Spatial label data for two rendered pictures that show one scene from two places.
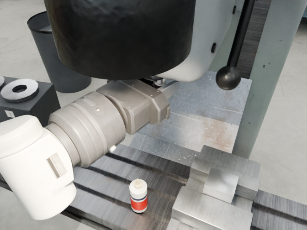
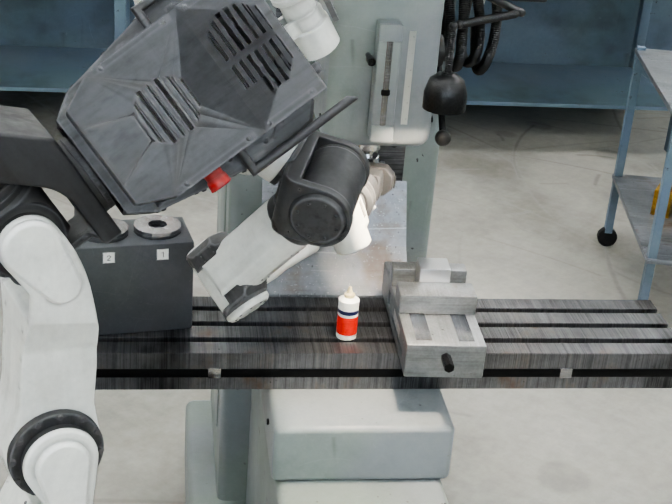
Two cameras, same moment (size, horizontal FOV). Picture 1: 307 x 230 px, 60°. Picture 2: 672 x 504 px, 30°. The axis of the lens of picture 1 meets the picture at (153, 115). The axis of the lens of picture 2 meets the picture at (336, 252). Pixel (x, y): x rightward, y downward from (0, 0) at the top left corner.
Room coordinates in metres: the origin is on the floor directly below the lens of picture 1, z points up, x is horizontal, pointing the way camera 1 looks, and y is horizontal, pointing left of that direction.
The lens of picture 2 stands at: (-1.46, 1.20, 2.10)
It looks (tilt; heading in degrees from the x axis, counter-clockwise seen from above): 25 degrees down; 328
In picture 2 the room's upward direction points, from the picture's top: 5 degrees clockwise
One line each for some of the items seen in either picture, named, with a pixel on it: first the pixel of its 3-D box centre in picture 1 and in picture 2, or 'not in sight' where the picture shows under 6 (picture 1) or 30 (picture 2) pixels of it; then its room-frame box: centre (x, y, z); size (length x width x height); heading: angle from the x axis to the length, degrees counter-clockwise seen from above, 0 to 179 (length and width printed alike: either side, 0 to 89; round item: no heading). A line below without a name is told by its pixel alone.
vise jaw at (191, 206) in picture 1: (210, 215); (435, 297); (0.27, -0.12, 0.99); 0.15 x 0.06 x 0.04; 65
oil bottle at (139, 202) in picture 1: (138, 193); (348, 311); (0.34, 0.03, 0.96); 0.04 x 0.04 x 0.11
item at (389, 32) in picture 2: not in sight; (384, 81); (0.28, 0.04, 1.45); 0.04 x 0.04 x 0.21; 67
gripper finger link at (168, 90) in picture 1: (167, 93); not in sight; (0.36, -0.02, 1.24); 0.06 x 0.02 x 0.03; 138
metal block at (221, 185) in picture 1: (219, 189); (432, 277); (0.32, -0.14, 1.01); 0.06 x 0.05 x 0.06; 65
